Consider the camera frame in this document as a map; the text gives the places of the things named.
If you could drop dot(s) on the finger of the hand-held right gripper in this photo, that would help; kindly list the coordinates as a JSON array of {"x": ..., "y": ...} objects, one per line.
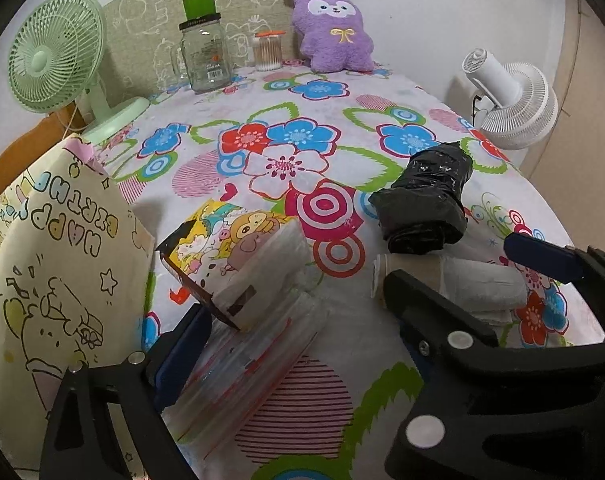
[{"x": 542, "y": 255}]

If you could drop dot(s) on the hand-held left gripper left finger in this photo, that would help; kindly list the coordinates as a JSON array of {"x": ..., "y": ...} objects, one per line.
[{"x": 180, "y": 360}]

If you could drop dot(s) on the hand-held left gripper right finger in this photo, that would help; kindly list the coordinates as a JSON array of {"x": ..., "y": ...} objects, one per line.
[{"x": 432, "y": 310}]

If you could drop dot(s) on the white tissue roll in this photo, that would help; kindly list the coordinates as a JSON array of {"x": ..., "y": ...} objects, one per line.
[{"x": 472, "y": 280}]

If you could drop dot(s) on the clear zip bags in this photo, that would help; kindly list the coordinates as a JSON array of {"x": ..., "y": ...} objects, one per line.
[{"x": 262, "y": 350}]

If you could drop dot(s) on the cartoon print packet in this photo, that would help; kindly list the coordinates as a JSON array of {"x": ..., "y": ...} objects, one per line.
[{"x": 232, "y": 240}]

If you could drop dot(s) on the yellow cartoon fabric storage box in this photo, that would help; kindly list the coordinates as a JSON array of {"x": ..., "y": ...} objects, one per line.
[{"x": 57, "y": 240}]

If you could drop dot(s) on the black plastic bag roll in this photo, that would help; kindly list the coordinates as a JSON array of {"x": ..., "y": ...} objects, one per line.
[{"x": 427, "y": 195}]

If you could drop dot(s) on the white standing fan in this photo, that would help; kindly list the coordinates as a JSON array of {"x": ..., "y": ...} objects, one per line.
[{"x": 517, "y": 105}]

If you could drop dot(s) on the beige door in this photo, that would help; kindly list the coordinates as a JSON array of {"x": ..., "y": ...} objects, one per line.
[{"x": 597, "y": 85}]

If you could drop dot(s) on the floral tablecloth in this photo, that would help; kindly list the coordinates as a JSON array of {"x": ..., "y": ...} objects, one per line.
[{"x": 332, "y": 125}]

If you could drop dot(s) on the wooden bed headboard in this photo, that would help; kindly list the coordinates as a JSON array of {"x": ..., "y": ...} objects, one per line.
[{"x": 12, "y": 160}]

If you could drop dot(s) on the clear glass mug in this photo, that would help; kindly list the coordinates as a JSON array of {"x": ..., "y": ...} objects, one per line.
[{"x": 170, "y": 67}]

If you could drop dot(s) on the purple plush toy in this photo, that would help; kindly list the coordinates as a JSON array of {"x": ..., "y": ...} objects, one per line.
[{"x": 332, "y": 30}]

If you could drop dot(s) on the glass jar with green cap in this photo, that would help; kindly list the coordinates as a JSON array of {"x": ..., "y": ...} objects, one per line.
[{"x": 207, "y": 60}]

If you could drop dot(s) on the cotton swab jar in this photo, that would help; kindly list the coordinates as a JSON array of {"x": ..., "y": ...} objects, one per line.
[{"x": 268, "y": 52}]

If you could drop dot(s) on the green desk fan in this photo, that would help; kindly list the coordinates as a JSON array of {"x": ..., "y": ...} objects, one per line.
[{"x": 47, "y": 60}]

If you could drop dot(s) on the green patterned board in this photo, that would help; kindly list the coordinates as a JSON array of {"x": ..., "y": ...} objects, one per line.
[{"x": 142, "y": 10}]

